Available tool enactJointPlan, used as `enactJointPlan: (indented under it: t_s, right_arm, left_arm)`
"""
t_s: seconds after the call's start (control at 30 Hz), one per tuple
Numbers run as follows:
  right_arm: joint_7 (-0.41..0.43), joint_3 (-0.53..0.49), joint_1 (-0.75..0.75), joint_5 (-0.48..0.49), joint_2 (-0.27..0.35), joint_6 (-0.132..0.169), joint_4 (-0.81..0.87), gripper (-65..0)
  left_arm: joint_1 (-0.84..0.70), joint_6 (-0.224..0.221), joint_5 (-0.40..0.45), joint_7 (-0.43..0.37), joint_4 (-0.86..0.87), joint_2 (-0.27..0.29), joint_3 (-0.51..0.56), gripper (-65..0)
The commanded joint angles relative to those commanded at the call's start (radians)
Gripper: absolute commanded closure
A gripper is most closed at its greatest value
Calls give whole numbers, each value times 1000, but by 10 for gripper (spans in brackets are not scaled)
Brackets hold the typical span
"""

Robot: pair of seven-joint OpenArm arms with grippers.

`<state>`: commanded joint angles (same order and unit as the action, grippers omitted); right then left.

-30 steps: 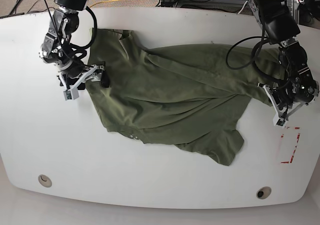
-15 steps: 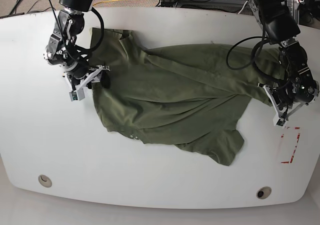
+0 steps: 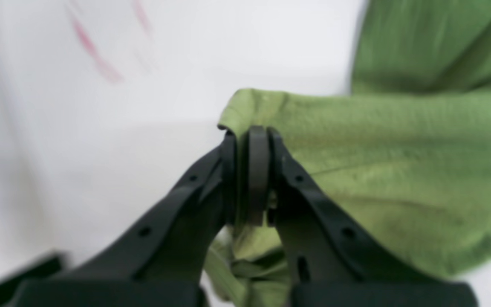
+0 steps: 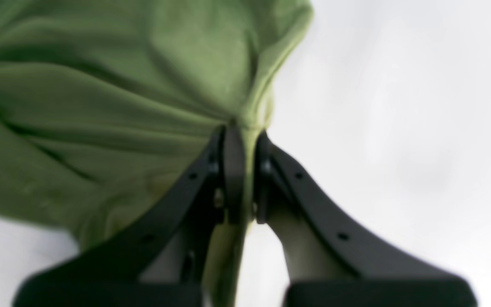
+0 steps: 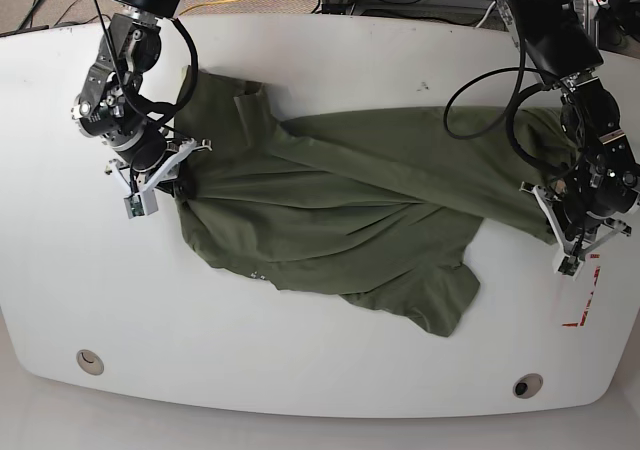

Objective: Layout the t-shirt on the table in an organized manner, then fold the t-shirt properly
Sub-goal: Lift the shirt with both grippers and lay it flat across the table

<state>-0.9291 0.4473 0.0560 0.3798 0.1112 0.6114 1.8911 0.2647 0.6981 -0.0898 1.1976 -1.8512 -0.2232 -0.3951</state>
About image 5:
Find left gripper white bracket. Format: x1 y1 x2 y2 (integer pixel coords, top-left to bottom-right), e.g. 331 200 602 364
520 182 633 273

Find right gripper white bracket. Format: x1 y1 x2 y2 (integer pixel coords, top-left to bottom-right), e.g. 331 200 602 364
104 133 212 202

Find olive green t-shirt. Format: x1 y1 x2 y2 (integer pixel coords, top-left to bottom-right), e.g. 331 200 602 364
175 71 555 337

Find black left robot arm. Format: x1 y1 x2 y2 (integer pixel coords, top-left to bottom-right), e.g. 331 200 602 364
426 0 639 278

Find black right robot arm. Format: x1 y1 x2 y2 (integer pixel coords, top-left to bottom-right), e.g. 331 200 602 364
71 0 211 218

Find red tape rectangle marking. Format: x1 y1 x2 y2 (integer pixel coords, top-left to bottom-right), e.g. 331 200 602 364
557 252 604 328

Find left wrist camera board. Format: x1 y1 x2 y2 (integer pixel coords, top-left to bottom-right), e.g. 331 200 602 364
554 253 584 280

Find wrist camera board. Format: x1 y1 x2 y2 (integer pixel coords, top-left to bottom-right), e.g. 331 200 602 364
124 191 158 219
554 253 584 280

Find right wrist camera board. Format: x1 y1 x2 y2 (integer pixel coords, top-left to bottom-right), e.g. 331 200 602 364
124 191 158 219

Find right table cable grommet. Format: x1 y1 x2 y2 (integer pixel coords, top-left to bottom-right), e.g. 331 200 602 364
513 373 544 399

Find table cable grommet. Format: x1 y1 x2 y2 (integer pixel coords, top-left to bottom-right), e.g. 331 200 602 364
76 349 105 376
513 373 544 399

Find left table cable grommet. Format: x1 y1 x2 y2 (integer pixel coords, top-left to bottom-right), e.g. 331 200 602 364
76 349 105 376

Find black cables on floor left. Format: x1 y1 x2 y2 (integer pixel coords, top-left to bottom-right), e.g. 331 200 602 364
0 0 126 36

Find white cable on floor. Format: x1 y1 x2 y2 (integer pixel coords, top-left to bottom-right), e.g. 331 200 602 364
474 0 504 29

